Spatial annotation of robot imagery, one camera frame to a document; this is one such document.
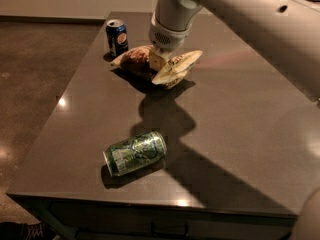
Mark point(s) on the green soda can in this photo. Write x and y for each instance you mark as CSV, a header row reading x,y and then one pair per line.
x,y
135,153

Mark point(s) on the brown chip bag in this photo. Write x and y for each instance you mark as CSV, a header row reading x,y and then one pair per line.
x,y
136,61

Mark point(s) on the dark drawer handle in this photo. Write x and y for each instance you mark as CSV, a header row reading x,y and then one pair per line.
x,y
168,229

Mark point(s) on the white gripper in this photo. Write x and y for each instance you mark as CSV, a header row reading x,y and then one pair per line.
x,y
167,37

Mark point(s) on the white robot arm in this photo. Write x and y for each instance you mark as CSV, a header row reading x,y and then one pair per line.
x,y
262,129

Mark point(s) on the blue pepsi can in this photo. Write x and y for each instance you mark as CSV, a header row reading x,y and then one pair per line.
x,y
117,37

